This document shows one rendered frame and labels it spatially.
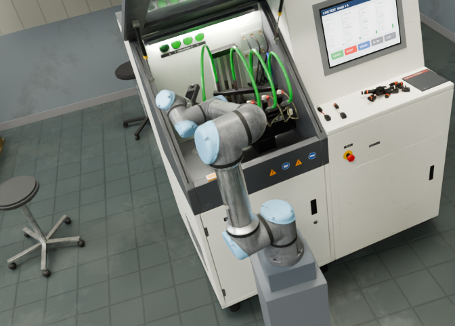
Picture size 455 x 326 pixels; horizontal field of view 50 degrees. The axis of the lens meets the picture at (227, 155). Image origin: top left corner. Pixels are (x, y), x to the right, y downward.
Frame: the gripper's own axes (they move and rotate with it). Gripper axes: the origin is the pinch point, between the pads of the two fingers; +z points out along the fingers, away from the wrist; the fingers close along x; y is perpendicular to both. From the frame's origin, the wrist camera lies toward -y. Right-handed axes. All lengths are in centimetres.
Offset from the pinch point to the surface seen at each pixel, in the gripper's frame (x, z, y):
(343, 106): 46, 52, -6
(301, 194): 21, 50, 35
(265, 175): 12.9, 26.1, 26.8
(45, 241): -167, 60, 49
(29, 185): -150, 31, 14
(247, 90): 3.7, 33.0, -17.4
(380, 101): 62, 58, -7
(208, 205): -10.6, 13.7, 39.3
